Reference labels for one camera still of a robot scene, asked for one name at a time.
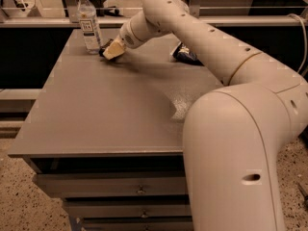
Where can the grey metal railing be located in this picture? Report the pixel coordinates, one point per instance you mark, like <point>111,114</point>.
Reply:
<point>63,13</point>

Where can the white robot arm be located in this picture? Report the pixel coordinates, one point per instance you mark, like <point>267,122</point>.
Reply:
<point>231,135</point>

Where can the grey drawer cabinet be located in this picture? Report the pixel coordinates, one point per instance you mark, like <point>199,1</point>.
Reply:
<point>106,137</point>

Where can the black rxbar chocolate bar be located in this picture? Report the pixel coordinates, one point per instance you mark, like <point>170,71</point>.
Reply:
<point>104,47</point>

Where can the blue chip bag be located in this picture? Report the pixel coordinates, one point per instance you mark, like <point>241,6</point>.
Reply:
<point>183,54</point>

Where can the clear plastic water bottle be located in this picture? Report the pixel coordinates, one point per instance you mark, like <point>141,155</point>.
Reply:
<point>86,14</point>

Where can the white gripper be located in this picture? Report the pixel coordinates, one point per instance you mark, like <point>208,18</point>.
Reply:
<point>127,36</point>

